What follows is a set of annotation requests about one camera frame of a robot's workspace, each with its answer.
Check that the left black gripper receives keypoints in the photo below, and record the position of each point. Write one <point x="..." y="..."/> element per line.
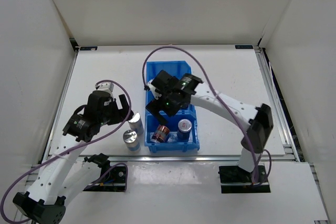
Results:
<point x="118" y="116"/>

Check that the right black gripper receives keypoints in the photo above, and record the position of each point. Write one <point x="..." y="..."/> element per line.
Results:
<point x="172" y="112"/>

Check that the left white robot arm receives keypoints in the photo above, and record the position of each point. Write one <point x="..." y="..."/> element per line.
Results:
<point x="46" y="200"/>

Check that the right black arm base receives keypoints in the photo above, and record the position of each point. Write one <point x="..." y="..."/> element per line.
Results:
<point x="235" y="180"/>

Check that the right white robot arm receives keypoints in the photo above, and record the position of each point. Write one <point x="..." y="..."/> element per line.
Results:
<point x="255" y="122"/>

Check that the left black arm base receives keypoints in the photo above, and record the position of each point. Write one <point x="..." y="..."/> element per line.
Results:
<point x="115" y="180"/>

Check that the silver can rear left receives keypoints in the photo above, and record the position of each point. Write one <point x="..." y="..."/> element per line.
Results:
<point x="136" y="124"/>

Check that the silver can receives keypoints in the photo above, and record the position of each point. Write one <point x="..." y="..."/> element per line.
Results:
<point x="131" y="140"/>
<point x="136" y="124"/>

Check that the blue plastic divided bin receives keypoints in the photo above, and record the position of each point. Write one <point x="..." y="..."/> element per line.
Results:
<point x="177" y="69"/>

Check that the silver can front left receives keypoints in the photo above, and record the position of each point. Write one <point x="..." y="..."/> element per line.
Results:
<point x="131" y="140"/>

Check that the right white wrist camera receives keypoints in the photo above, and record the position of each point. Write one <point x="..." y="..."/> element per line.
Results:
<point x="150" y="88"/>

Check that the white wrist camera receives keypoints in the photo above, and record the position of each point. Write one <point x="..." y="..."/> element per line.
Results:
<point x="106" y="87"/>
<point x="150" y="88"/>

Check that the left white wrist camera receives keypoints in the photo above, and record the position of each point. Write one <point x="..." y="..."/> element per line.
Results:
<point x="106" y="87"/>

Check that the aluminium table frame rail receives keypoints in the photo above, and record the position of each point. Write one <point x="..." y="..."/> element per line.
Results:
<point x="281" y="134"/>

